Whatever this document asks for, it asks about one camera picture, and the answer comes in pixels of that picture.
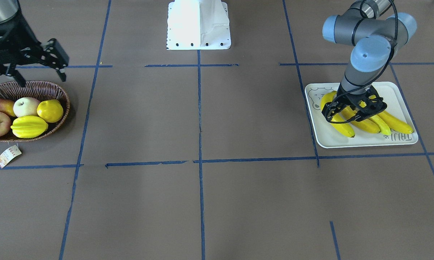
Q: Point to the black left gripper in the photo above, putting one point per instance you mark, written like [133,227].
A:
[351,98]

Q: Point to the brown wicker basket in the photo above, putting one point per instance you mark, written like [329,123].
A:
[41,90]

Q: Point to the yellow lemon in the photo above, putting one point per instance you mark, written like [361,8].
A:
[50,110]

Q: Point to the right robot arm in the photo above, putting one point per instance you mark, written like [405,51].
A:
[9,8]

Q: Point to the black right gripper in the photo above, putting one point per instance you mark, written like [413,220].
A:
[8,40]

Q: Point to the cream bear tray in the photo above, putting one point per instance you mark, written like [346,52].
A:
[328,137]

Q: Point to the yellow star fruit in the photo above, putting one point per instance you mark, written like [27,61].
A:
[29,126]

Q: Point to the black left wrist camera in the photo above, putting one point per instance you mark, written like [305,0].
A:
[368,104]

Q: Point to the yellow banana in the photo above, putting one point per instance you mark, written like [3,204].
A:
[384,127]
[343,128]
[395,123]
[364,125]

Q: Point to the pale peach fruit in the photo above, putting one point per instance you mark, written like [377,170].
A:
[26,106]

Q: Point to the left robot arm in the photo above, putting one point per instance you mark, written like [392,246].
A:
[377,31]

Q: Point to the white paper price tag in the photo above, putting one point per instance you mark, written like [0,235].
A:
[9,155]

